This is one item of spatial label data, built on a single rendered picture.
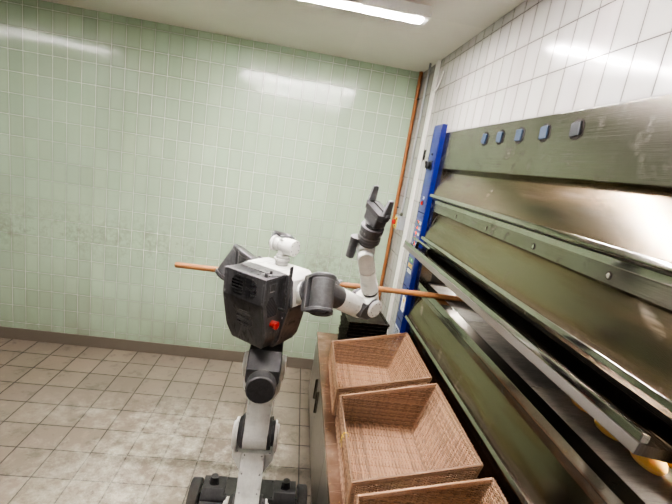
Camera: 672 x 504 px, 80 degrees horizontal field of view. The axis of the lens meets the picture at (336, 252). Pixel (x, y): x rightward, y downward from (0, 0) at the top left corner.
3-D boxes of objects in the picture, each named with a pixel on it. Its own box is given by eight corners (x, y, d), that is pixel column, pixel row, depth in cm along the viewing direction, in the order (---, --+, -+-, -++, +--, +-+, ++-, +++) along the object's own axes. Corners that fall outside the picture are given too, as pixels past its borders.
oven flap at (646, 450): (402, 246, 248) (432, 255, 251) (632, 454, 74) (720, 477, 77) (403, 242, 248) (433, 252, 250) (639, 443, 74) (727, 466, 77)
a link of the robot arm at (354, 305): (371, 327, 169) (341, 315, 153) (351, 312, 178) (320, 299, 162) (385, 304, 169) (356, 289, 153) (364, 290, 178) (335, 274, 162)
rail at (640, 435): (403, 242, 248) (406, 243, 248) (639, 443, 74) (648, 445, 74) (405, 239, 247) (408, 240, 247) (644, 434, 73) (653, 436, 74)
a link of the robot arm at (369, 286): (381, 271, 161) (385, 306, 173) (364, 261, 168) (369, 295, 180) (362, 285, 157) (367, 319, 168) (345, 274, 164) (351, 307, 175)
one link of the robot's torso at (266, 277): (271, 369, 143) (284, 273, 135) (204, 336, 158) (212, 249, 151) (317, 343, 168) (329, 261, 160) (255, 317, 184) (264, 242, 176)
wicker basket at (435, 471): (427, 430, 205) (438, 381, 200) (469, 529, 151) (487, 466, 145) (333, 421, 201) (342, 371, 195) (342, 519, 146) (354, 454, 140)
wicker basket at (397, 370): (400, 370, 263) (408, 331, 257) (423, 426, 208) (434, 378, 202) (326, 361, 259) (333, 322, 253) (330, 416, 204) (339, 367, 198)
